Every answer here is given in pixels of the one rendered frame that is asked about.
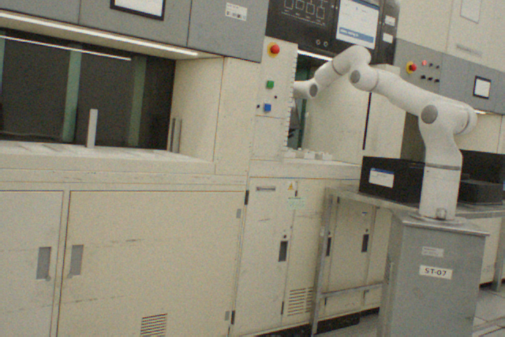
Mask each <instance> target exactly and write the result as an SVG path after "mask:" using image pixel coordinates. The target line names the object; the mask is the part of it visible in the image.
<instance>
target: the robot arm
mask: <svg viewBox="0 0 505 337"><path fill-rule="evenodd" d="M370 60H371V55H370V53H369V52H368V50H367V49H366V48H364V47H362V46H353V47H348V48H347V49H345V50H344V51H343V52H342V53H341V54H339V55H337V56H336V57H335V58H333V59H332V60H330V61H329V62H327V63H326V64H324V65H323V66H322V67H321V68H319V69H318V70H317V71H316V73H315V77H314V78H313V79H311V80H309V81H295V82H294V90H293V98H292V99H315V98H316V97H317V95H318V93H319V92H321V91H322V90H324V89H325V88H328V87H330V85H331V83H332V82H334V81H336V80H338V79H339V78H340V77H342V76H343V75H344V74H346V73H348V72H349V74H348V80H349V82H350V83H351V85H352V86H353V87H355V88H357V89H359V90H362V91H366V92H373V93H376V94H380V95H383V96H385V97H387V99H388V101H389V102H390V103H391V104H393V105H395V106H396V107H398V108H402V109H403V110H405V111H407V112H409V113H411V114H414V115H416V116H418V117H419V128H420V131H421V135H422V137H423V139H424V142H425V148H426V158H425V174H424V180H423V186H422V191H421V202H420V209H419V211H418V210H413V211H409V212H408V216H410V217H412V218H414V219H419V220H422V221H425V222H428V223H436V224H441V225H447V226H464V225H465V223H466V221H465V220H463V219H460V218H457V217H455V210H456V204H457V198H458V188H459V182H460V176H461V169H462V153H461V152H460V150H459V149H458V148H457V146H456V144H455V141H454V138H453V136H463V135H466V134H467V133H469V132H471V131H472V130H473V129H474V128H475V127H476V125H477V114H476V112H475V110H474V109H473V108H471V107H470V106H468V105H466V104H465V103H462V102H459V101H456V100H453V99H448V98H446V97H444V96H441V95H437V94H435V93H432V92H429V91H426V90H424V89H423V88H418V87H416V86H414V85H412V84H409V83H407V82H405V81H404V80H403V79H402V78H401V77H400V76H399V75H397V74H394V73H392V72H389V71H386V70H383V69H377V68H371V67H369V66H368V64H369V62H370Z"/></svg>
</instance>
